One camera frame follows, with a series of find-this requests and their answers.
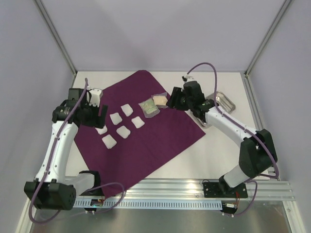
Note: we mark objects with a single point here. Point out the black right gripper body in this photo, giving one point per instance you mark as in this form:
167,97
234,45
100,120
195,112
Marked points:
177,97

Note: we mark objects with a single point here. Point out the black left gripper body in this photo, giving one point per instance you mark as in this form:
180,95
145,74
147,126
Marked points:
91,112

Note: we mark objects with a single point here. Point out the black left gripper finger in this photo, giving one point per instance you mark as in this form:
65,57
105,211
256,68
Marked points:
103,110
100,122

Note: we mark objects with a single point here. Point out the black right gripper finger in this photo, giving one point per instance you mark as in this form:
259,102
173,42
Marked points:
175,104
176,95

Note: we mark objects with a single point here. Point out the white gauze pad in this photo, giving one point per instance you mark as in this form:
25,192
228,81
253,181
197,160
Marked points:
123,132
127,109
101,131
109,141
115,118
138,122

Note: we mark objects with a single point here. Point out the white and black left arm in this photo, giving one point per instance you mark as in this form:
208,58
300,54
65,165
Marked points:
56,155

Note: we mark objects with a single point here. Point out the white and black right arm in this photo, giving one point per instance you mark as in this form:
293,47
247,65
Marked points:
257,150

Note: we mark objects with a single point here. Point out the beige bandage in clear pouch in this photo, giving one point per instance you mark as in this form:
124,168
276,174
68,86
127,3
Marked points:
160,100

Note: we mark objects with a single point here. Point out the green gauze in clear pouch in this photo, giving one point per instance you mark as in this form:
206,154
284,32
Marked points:
149,108

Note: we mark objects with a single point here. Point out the purple cloth drape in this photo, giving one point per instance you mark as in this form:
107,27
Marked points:
146,149

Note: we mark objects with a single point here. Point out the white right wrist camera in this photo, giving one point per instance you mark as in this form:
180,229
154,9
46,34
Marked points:
187,78

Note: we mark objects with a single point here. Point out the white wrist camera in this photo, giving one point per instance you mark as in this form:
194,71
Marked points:
94,96
187,78

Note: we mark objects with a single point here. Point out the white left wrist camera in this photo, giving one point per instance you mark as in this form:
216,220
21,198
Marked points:
94,96

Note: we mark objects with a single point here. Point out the white slotted cable duct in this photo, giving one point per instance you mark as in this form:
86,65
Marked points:
151,204

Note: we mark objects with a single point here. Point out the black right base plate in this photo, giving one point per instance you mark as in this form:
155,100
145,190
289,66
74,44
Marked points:
221,190

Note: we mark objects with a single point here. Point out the aluminium frame post left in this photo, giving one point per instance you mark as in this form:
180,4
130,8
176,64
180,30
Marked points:
54,33

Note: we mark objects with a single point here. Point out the aluminium frame post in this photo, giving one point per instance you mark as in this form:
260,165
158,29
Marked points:
54,33
268,35

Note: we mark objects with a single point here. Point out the aluminium mounting rail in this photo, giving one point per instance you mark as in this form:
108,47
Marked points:
187,189

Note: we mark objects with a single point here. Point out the aluminium frame post right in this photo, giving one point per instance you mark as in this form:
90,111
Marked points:
268,35

